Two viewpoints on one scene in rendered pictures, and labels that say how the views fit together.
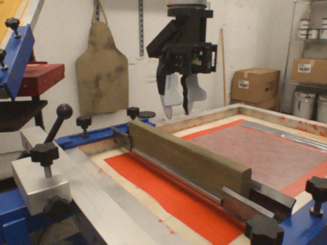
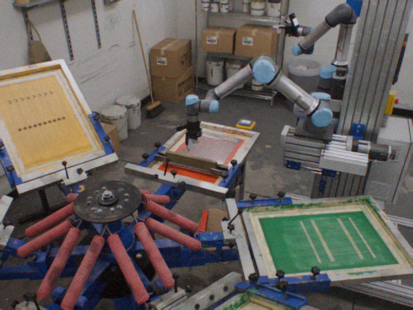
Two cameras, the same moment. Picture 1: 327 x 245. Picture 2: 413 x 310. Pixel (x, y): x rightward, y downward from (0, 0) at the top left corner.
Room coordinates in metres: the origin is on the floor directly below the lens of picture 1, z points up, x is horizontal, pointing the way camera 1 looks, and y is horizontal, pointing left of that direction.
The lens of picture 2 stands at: (-1.36, 0.90, 2.38)
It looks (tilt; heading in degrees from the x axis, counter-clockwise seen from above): 32 degrees down; 331
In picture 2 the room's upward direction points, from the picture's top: straight up
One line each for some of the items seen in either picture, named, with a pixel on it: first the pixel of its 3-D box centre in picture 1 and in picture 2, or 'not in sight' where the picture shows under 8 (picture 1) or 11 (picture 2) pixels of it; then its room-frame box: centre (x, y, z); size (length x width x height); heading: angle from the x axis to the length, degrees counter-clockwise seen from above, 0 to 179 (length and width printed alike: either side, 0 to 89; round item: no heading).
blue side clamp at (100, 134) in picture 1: (111, 139); (152, 159); (0.75, 0.15, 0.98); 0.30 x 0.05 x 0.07; 128
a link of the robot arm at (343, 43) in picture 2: not in sight; (343, 43); (0.53, -1.23, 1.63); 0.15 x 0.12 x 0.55; 105
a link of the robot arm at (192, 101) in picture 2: not in sight; (192, 104); (0.53, -0.05, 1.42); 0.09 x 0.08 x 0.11; 52
